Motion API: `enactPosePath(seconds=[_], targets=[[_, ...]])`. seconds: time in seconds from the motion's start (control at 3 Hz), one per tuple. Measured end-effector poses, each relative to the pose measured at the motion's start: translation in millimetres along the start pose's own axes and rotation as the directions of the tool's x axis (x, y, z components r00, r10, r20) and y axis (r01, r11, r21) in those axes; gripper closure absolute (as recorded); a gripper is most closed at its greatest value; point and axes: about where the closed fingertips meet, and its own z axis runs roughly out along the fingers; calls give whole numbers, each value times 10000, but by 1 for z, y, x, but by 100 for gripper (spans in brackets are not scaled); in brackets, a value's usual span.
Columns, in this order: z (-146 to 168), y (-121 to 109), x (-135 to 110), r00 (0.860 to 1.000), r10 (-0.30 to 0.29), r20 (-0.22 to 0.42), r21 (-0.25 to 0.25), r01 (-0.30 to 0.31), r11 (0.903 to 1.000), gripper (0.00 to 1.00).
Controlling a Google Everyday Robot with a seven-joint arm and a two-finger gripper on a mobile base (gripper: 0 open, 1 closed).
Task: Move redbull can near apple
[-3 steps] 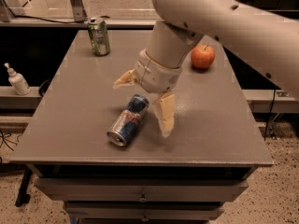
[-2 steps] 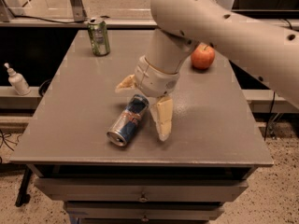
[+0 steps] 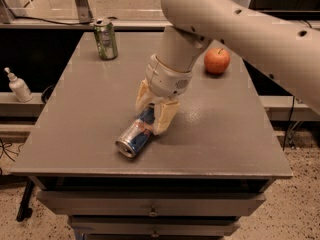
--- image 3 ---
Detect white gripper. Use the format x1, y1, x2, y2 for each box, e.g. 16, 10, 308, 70
135, 54, 193, 135

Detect black table leg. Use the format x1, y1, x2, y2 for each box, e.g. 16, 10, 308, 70
16, 180, 35, 222

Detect white pump bottle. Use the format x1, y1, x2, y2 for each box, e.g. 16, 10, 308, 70
4, 67, 33, 102

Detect black cable on ledge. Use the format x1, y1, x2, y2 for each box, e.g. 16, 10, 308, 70
9, 15, 92, 26

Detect green soda can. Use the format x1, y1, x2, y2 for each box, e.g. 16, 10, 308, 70
94, 18, 118, 60

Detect grey drawer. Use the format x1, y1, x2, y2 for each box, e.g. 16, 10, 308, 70
68, 216, 240, 237
37, 191, 266, 217

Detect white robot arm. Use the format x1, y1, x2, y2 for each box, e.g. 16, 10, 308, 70
136, 0, 320, 135

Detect grey top drawer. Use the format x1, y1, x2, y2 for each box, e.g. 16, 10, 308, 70
37, 191, 266, 217

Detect black floor cables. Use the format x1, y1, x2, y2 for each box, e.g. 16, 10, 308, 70
0, 138, 24, 163

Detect red apple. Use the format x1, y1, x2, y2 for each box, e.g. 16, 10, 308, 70
204, 48, 230, 75

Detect blue silver redbull can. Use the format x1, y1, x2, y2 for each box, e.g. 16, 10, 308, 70
115, 106, 155, 158

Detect left metal bracket post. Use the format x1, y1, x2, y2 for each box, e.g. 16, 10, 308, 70
74, 0, 93, 24

